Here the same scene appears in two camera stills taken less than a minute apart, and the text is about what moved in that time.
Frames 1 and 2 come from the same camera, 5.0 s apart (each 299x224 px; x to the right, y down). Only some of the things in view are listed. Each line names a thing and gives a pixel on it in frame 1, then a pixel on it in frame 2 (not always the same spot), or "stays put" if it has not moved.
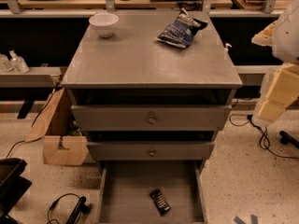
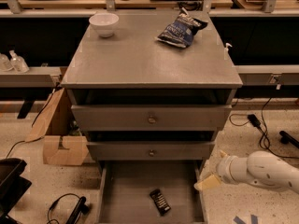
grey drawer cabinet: x=151 y=89 stays put
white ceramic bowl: x=105 y=23 stays put
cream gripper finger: x=264 y=36 → x=222 y=154
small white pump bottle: x=226 y=50 stays put
